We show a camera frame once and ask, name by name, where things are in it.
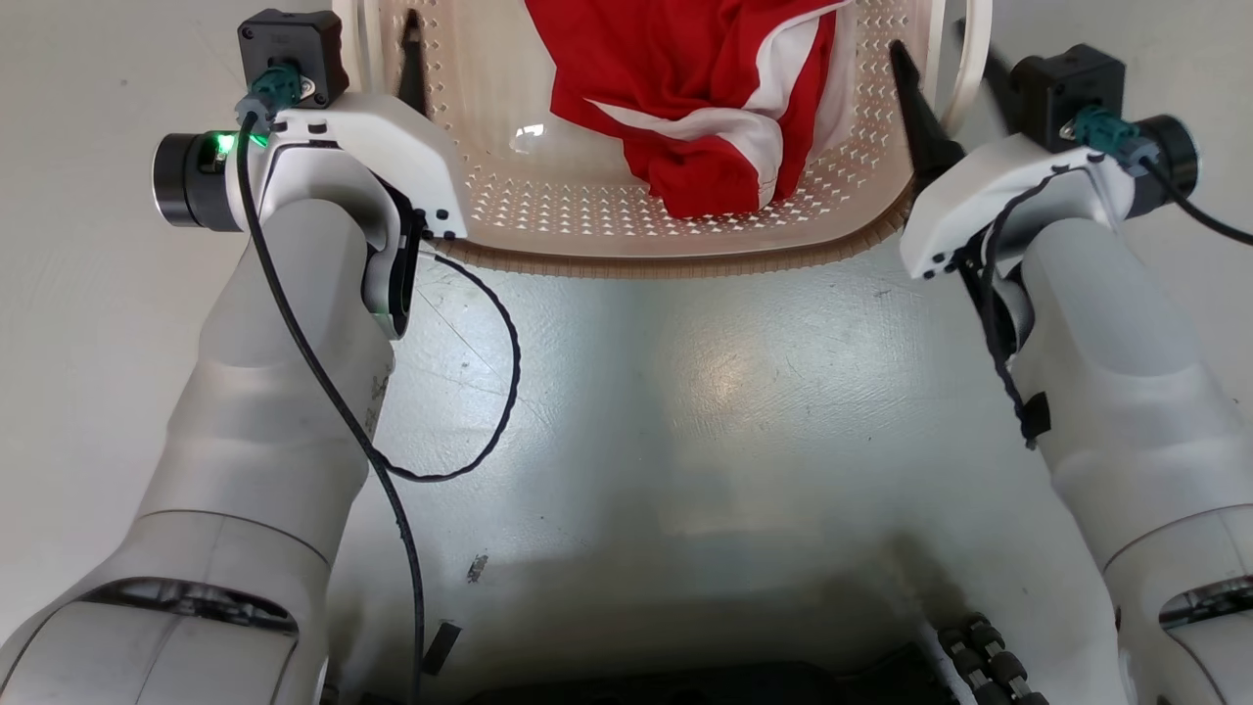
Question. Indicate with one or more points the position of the black tape strip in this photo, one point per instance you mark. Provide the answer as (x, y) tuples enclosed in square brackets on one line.
[(440, 648)]

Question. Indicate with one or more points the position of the beige perforated plastic laundry basket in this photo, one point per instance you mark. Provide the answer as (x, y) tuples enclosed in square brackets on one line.
[(587, 211)]

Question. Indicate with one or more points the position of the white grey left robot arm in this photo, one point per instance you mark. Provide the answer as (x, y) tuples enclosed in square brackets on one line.
[(245, 411)]

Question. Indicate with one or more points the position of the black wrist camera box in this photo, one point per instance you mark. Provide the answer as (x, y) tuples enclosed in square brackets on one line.
[(1062, 93), (294, 49)]

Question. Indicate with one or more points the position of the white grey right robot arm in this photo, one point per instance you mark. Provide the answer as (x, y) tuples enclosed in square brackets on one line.
[(1126, 392)]

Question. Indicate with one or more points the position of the red and white garment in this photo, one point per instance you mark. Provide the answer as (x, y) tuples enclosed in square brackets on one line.
[(705, 88)]

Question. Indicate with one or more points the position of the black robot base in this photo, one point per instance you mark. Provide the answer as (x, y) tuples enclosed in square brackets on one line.
[(705, 685)]

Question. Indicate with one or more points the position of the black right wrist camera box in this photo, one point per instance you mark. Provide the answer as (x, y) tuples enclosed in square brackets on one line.
[(1062, 93)]

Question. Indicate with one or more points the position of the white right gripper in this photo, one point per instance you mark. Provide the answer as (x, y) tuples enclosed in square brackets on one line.
[(998, 191)]

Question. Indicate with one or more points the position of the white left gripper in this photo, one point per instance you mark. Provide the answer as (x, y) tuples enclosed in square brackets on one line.
[(392, 147)]

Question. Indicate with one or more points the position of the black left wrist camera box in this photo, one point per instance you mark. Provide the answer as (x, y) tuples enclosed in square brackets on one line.
[(294, 49)]

